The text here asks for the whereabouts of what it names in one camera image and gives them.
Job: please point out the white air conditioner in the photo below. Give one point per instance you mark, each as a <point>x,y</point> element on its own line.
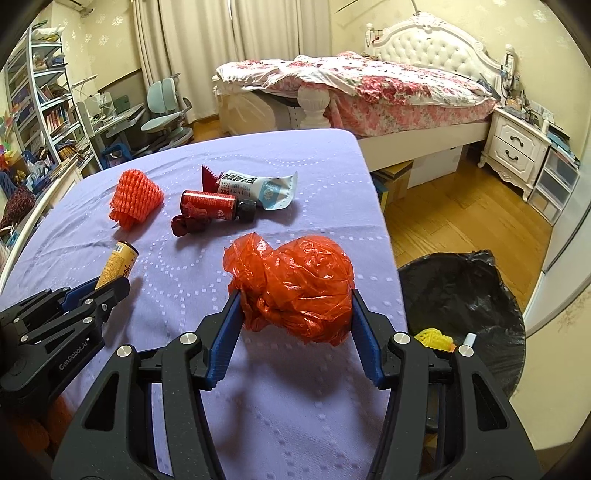
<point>76,2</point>

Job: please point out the light green desk chair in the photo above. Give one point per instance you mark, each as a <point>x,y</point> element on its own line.
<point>161,124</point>

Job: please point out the blue plastic stool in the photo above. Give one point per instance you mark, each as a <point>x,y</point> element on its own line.
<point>115,154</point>

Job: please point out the brown cardboard box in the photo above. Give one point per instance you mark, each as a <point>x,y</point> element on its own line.
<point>397,180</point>

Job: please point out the floral quilt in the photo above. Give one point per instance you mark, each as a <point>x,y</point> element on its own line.
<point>369,76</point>

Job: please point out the beige curtain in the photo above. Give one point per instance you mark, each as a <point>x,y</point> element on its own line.
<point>184,55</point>
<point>277,27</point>

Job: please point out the yellow foam fruit net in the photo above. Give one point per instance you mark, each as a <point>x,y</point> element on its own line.
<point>431,338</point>

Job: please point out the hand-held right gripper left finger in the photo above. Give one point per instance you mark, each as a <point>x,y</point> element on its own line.
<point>226,341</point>

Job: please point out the white printed wrapper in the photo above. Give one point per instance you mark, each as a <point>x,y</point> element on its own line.
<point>272,191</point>

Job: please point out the dark red wrapper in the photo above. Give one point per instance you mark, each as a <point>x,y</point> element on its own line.
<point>184,225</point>

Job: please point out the round bin with black liner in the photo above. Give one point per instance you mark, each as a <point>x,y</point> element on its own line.
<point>461,295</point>

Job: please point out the white wardrobe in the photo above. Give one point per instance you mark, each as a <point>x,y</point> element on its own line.
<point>568,230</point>

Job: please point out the purple tablecloth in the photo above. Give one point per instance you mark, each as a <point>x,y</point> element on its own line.
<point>300,152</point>

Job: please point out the small red bottle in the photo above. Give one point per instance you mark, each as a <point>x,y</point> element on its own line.
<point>207,203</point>

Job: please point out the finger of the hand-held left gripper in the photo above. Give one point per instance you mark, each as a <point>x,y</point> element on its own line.
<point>113,295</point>
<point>76,295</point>

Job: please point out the red foam fruit net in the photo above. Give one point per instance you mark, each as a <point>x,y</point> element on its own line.
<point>136,198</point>

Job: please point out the yellow drink can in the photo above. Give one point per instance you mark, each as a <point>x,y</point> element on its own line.
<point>117,263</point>

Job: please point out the stack of books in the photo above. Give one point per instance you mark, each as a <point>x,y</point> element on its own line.
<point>561,138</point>

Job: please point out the blue and yellow box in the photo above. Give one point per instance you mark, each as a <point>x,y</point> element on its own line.
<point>378,194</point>

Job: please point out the clear plastic drawer unit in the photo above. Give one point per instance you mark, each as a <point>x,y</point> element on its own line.
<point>554,184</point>

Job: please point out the white storage box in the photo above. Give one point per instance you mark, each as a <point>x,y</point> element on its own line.
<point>434,166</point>

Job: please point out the red plastic bag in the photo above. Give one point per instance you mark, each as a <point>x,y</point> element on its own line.
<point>295,286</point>

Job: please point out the red triangular wrapper scrap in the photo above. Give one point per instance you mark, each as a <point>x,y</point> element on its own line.
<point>208,177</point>

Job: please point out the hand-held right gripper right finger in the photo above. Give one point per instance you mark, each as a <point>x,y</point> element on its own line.
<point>369,341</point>

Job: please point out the pink floral bed sheet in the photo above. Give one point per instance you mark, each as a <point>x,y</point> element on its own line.
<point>406,115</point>

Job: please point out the white study desk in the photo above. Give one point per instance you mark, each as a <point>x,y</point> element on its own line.
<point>120,117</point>

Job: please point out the orange fuzzy clothing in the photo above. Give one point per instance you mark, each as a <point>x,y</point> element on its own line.
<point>27,429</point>

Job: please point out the white bed with tufted headboard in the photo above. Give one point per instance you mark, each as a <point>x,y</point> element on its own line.
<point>438,50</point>

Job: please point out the white bookshelf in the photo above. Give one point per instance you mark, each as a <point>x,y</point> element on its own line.
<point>46,92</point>

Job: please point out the white nightstand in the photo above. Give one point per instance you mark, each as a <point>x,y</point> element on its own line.
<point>512,143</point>

